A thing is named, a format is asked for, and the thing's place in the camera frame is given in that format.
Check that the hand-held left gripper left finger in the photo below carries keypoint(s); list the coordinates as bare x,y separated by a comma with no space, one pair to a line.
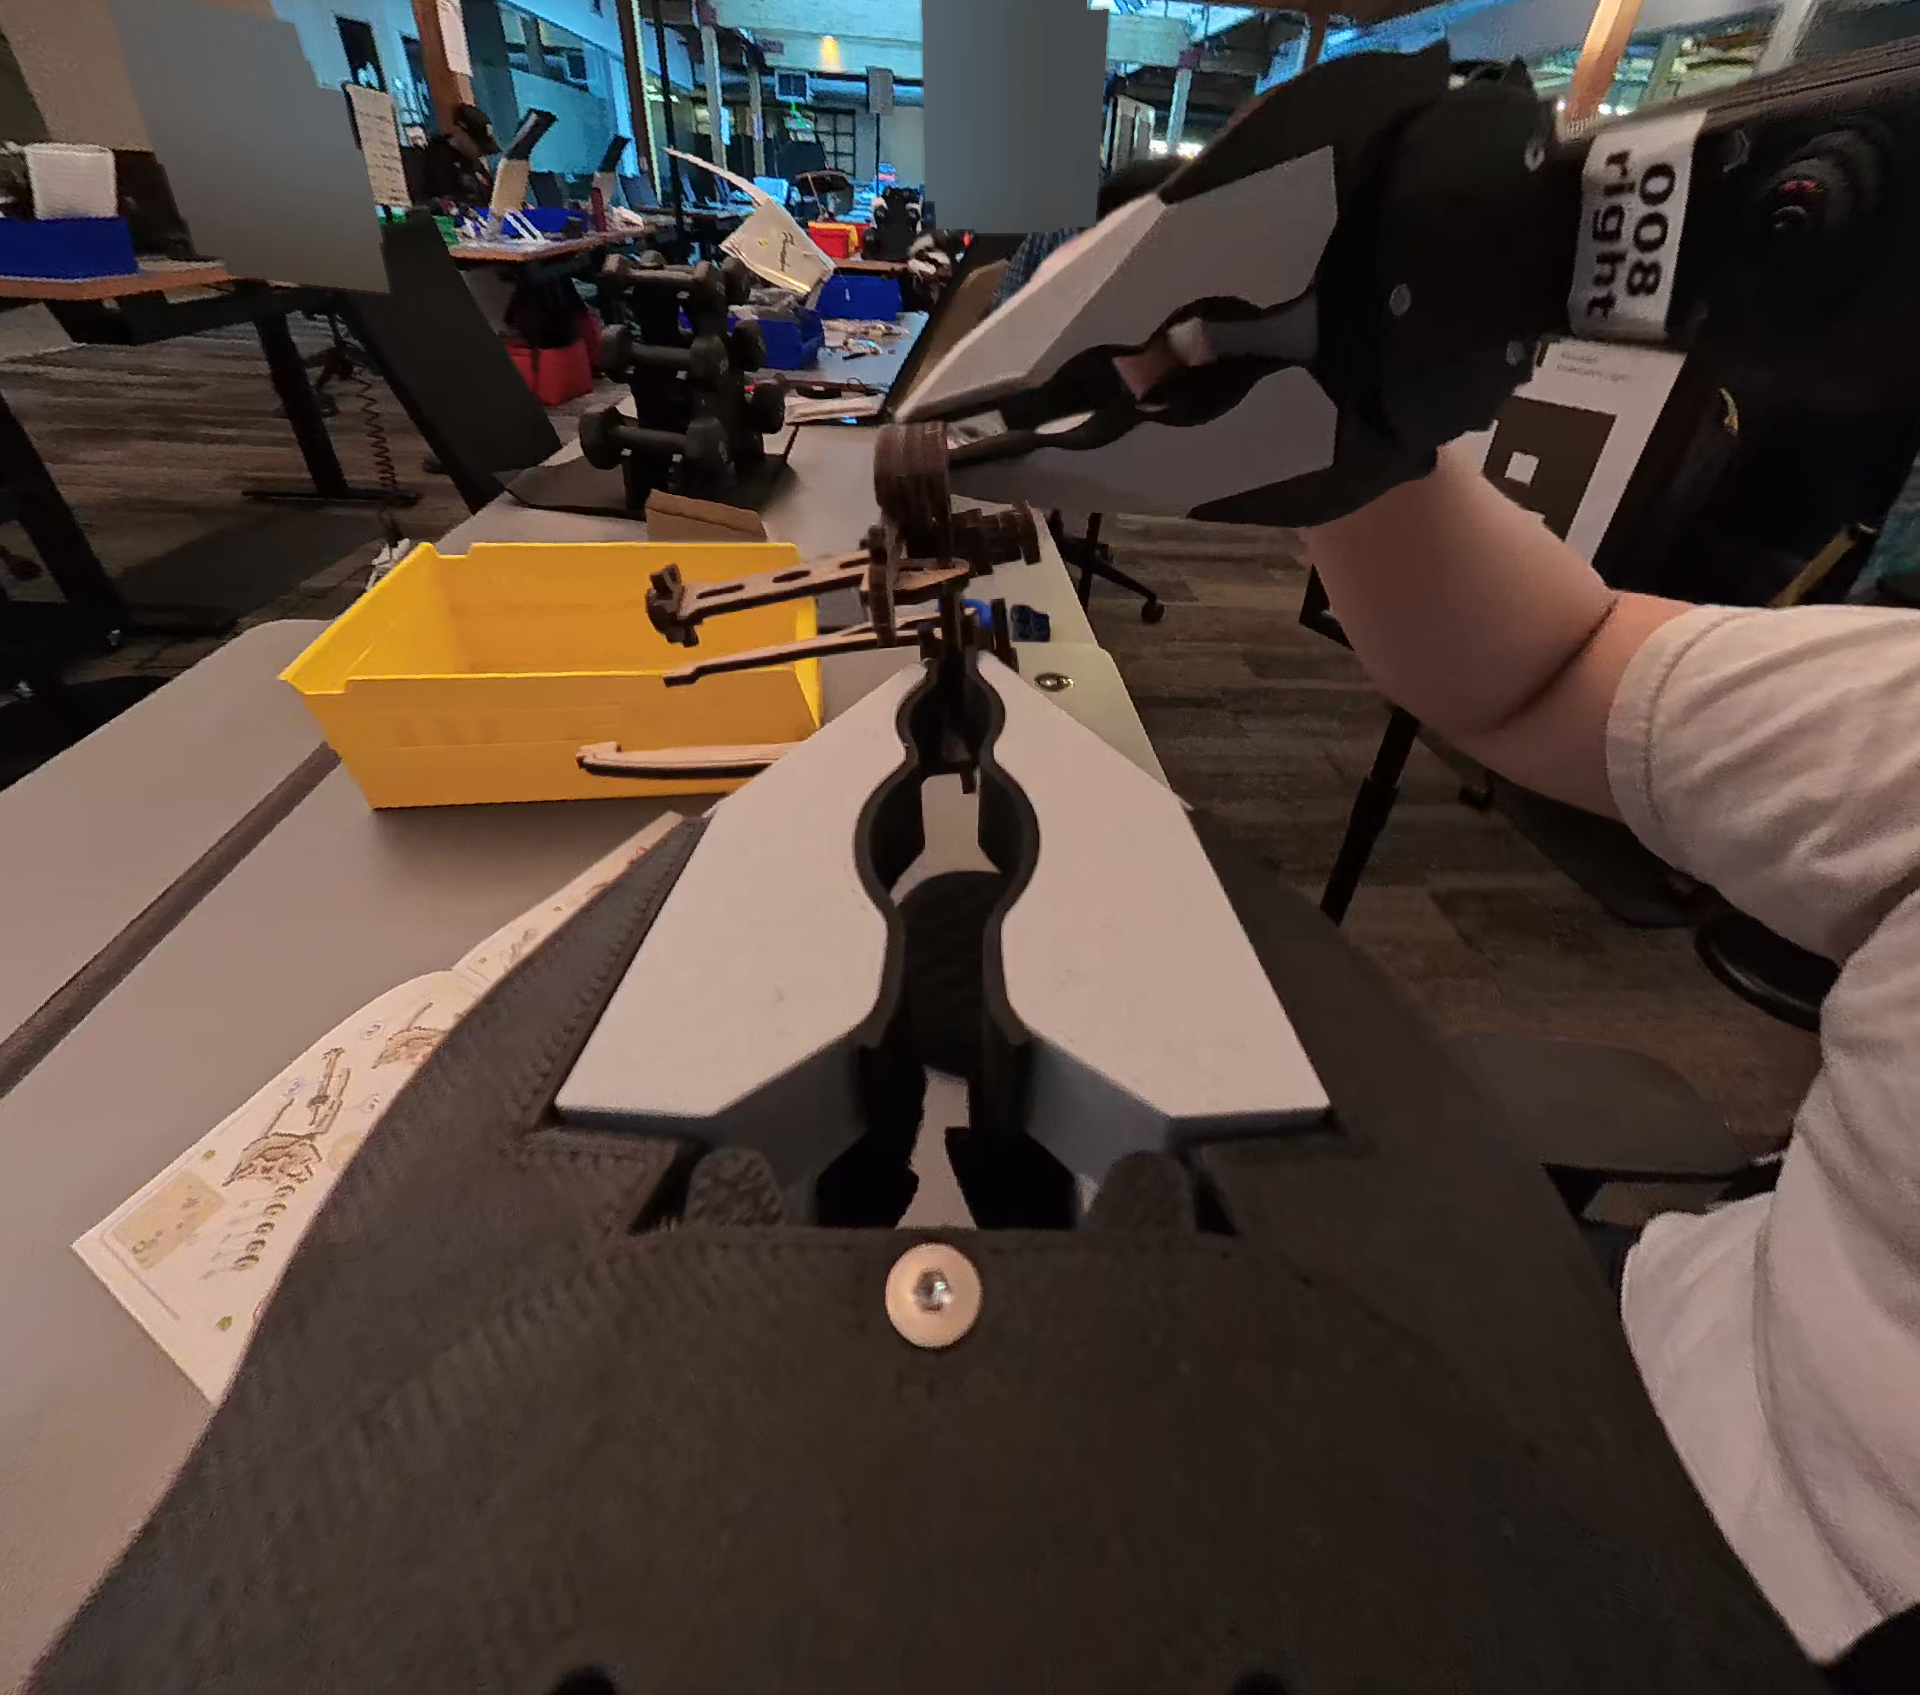
720,975

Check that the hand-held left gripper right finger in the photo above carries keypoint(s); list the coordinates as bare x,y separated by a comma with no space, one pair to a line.
1154,975

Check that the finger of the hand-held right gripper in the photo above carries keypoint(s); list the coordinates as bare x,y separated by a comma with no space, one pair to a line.
1140,269
1231,441

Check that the brown wooden mechanical model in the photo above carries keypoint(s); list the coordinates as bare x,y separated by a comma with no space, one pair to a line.
911,479

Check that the person's right hand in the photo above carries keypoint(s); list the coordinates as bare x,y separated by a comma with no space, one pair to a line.
1185,341

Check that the yellow plastic bin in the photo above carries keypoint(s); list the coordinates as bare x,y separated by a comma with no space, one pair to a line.
451,719

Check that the black dumbbell rack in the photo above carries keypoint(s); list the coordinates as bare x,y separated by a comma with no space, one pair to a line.
683,373

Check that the illustrated assembly leaflet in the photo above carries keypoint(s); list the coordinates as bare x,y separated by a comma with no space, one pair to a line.
195,1215

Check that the person's white clothing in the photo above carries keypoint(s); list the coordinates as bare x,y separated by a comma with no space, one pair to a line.
1801,825

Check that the wooden office desk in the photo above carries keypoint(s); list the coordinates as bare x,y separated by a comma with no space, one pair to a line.
150,281

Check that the blue plastic bin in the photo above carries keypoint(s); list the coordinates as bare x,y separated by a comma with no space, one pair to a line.
69,247

